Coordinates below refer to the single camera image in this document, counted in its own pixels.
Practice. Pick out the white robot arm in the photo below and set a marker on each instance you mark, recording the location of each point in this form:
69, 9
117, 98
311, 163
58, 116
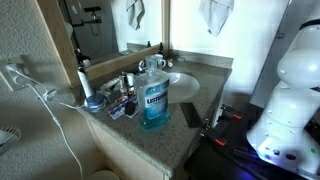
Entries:
293, 110

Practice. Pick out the blue white packet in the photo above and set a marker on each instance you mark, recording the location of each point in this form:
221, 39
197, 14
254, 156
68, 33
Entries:
117, 109

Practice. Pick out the grey towel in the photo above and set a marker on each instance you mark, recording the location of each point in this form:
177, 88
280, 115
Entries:
216, 15

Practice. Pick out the white round bin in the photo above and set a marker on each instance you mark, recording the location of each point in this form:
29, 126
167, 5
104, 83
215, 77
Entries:
103, 175

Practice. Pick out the white cup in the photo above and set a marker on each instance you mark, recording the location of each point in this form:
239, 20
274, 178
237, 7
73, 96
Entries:
159, 60

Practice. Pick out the black dropper bottle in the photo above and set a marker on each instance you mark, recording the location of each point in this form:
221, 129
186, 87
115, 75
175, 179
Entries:
161, 48

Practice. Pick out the white electric toothbrush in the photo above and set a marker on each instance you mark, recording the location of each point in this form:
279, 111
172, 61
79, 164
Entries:
85, 82

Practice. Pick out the wood framed mirror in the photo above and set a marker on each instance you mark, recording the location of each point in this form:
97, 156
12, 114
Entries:
56, 43

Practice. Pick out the chrome faucet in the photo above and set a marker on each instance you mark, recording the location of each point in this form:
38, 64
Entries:
142, 65

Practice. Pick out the white sink basin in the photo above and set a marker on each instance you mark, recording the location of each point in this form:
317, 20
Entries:
181, 87

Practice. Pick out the white fan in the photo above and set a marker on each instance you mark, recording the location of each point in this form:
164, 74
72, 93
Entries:
8, 137

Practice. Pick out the black perforated robot table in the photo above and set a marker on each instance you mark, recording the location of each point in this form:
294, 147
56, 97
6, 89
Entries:
230, 156

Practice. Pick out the blue round jar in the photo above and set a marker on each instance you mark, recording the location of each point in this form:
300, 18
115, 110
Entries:
95, 102

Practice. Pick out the black comb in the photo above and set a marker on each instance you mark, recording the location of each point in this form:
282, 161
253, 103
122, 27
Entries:
190, 114

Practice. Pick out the blue mouthwash bottle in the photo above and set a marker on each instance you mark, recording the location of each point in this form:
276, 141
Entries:
152, 96

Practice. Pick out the small white bottle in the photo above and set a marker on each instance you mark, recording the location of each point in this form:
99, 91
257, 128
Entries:
130, 81

